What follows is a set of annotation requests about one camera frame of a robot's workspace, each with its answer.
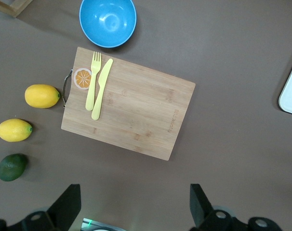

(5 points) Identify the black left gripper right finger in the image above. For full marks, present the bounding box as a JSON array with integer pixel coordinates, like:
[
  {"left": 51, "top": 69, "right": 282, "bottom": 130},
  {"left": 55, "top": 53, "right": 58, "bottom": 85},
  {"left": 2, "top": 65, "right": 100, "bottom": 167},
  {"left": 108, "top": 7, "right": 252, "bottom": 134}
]
[{"left": 189, "top": 184, "right": 214, "bottom": 228}]

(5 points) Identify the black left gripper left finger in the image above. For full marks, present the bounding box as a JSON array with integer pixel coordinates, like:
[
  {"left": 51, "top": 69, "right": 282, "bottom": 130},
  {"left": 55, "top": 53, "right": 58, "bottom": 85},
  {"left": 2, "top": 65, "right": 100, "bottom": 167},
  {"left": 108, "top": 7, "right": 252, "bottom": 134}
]
[{"left": 47, "top": 184, "right": 81, "bottom": 231}]

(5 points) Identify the dark green avocado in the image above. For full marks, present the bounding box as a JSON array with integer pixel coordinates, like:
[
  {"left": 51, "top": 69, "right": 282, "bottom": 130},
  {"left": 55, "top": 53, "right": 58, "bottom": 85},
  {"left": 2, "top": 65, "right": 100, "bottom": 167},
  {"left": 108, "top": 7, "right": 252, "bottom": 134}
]
[{"left": 0, "top": 153, "right": 29, "bottom": 182}]

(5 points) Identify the yellow lemon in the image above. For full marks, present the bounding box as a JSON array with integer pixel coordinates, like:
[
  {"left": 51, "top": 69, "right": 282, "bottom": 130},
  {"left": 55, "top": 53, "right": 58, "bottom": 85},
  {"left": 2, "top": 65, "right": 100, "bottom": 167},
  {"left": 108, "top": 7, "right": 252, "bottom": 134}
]
[
  {"left": 0, "top": 118, "right": 33, "bottom": 142},
  {"left": 25, "top": 84, "right": 61, "bottom": 109}
]

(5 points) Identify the wooden cutting board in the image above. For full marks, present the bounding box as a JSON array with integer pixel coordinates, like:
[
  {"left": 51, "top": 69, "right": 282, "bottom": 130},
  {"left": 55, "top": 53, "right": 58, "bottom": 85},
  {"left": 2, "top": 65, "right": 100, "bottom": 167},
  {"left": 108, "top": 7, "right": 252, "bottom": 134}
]
[{"left": 61, "top": 47, "right": 197, "bottom": 161}]

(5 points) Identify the yellow plastic fork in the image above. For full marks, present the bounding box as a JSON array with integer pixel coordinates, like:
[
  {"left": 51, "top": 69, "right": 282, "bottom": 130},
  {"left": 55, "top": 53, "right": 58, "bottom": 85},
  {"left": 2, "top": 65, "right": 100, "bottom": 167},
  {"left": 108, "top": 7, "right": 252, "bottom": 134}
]
[{"left": 85, "top": 51, "right": 102, "bottom": 112}]

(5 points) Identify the yellow plastic knife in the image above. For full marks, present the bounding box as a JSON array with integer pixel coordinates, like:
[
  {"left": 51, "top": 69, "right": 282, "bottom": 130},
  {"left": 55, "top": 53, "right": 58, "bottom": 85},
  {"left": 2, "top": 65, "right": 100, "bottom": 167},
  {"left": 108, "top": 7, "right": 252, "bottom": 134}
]
[{"left": 91, "top": 58, "right": 114, "bottom": 121}]

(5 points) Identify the orange slice piece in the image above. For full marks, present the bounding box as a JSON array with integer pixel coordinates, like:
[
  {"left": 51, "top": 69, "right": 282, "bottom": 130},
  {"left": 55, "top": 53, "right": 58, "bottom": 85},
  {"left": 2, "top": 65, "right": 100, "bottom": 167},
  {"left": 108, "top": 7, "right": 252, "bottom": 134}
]
[{"left": 73, "top": 67, "right": 93, "bottom": 91}]

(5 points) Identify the brown table cloth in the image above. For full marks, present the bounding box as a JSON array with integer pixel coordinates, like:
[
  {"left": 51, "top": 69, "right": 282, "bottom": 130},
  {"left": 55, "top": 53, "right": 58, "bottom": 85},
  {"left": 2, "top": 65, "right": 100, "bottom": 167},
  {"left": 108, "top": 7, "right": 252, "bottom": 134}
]
[{"left": 0, "top": 0, "right": 292, "bottom": 231}]

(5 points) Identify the blue bowl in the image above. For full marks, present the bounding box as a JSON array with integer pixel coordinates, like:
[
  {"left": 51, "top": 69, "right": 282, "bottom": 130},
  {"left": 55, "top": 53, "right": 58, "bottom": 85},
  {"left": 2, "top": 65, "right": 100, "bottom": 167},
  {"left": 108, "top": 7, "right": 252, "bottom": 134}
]
[{"left": 79, "top": 0, "right": 138, "bottom": 49}]

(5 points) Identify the wooden peg mug rack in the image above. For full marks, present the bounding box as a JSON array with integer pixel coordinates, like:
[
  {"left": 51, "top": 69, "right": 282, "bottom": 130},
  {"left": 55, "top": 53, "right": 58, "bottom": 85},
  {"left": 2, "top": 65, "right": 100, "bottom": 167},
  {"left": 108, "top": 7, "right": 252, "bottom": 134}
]
[{"left": 0, "top": 0, "right": 34, "bottom": 18}]

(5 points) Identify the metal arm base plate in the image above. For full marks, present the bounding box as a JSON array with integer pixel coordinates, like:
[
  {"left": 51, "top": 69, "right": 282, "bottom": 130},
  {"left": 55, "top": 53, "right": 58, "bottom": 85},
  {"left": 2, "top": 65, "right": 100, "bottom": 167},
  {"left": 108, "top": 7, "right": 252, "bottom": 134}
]
[{"left": 81, "top": 218, "right": 127, "bottom": 231}]

